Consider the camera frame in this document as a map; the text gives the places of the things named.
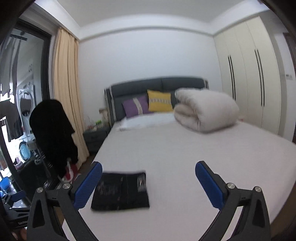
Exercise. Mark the white pillow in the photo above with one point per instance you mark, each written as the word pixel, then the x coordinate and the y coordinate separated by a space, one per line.
pixel 146 121

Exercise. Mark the dark grey headboard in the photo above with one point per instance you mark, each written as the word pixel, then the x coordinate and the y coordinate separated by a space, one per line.
pixel 116 94

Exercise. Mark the white wardrobe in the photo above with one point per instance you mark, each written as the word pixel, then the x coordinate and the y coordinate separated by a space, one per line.
pixel 250 73

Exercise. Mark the dark grey nightstand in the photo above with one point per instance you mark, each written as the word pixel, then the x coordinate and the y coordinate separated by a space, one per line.
pixel 95 139

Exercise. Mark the black hanging garment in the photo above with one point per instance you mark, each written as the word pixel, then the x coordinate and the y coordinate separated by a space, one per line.
pixel 53 133

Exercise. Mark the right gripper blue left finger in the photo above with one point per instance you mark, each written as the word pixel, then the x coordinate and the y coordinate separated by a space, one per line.
pixel 84 185

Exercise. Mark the folded beige duvet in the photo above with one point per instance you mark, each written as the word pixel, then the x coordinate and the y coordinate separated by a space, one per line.
pixel 205 111

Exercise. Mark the black jeans pants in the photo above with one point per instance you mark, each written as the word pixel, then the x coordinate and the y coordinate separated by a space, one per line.
pixel 120 191

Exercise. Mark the purple patterned cushion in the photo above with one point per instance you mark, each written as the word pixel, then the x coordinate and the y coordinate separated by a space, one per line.
pixel 136 106

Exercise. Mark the red white bag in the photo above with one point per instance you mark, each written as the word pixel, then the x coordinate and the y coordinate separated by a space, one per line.
pixel 71 173

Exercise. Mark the beige curtain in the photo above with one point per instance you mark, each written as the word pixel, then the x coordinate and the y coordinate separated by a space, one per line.
pixel 67 87

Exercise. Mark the yellow patterned cushion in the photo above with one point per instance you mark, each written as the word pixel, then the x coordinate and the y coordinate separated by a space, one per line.
pixel 159 101

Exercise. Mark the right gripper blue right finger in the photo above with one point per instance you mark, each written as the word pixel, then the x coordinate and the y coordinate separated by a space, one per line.
pixel 213 184

